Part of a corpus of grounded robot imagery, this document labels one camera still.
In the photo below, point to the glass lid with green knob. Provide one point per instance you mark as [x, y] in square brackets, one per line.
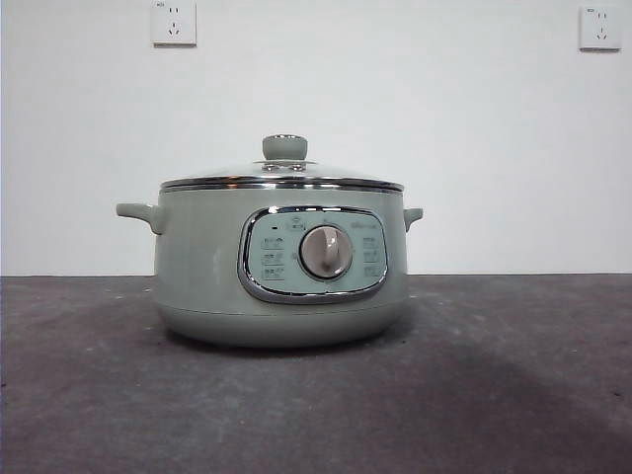
[283, 145]

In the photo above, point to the green electric cooking pot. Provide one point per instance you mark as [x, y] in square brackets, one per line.
[197, 257]

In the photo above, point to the white wall socket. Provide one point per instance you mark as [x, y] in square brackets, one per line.
[600, 28]
[174, 22]

